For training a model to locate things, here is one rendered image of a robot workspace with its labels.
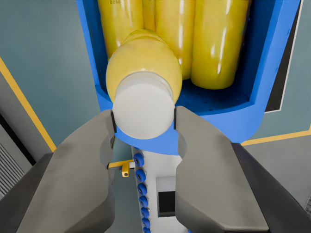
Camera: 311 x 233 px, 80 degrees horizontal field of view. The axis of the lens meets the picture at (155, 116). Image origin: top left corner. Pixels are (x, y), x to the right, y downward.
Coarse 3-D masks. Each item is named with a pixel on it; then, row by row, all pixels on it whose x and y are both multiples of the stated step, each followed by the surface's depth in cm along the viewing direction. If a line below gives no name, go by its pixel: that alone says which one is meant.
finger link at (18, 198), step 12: (48, 156) 8; (36, 168) 8; (24, 180) 7; (36, 180) 7; (12, 192) 7; (24, 192) 7; (0, 204) 6; (12, 204) 6; (24, 204) 6; (0, 216) 6; (12, 216) 6; (0, 228) 6; (12, 228) 6
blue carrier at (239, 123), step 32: (96, 0) 30; (256, 0) 30; (288, 0) 17; (96, 32) 30; (256, 32) 32; (288, 32) 21; (96, 64) 29; (256, 64) 32; (192, 96) 36; (224, 96) 36; (256, 96) 22; (224, 128) 22; (256, 128) 26
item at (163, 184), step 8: (160, 184) 68; (168, 184) 68; (160, 192) 64; (168, 192) 63; (160, 200) 61; (168, 200) 61; (160, 208) 59; (168, 208) 58; (160, 216) 58; (168, 216) 58
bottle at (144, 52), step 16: (144, 32) 21; (128, 48) 15; (144, 48) 14; (160, 48) 15; (112, 64) 15; (128, 64) 13; (144, 64) 13; (160, 64) 14; (176, 64) 15; (112, 80) 14; (128, 80) 12; (160, 80) 13; (176, 80) 14; (112, 96) 14; (176, 96) 15
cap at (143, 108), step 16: (144, 80) 11; (128, 96) 11; (144, 96) 11; (160, 96) 11; (128, 112) 11; (144, 112) 11; (160, 112) 11; (128, 128) 12; (144, 128) 12; (160, 128) 12
